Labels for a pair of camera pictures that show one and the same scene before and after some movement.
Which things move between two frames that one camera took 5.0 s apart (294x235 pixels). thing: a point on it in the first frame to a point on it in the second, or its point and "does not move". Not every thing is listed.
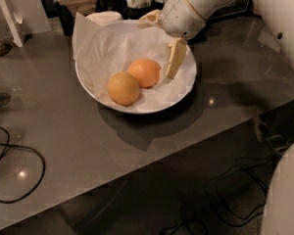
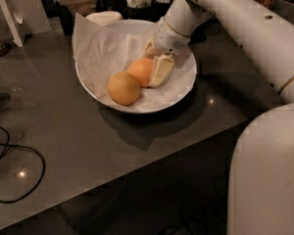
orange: x=146 y=71 does not move
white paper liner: x=100 y=52 does not move
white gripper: x=179 y=14 to x=167 y=39
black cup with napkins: x=139 y=0 does not move
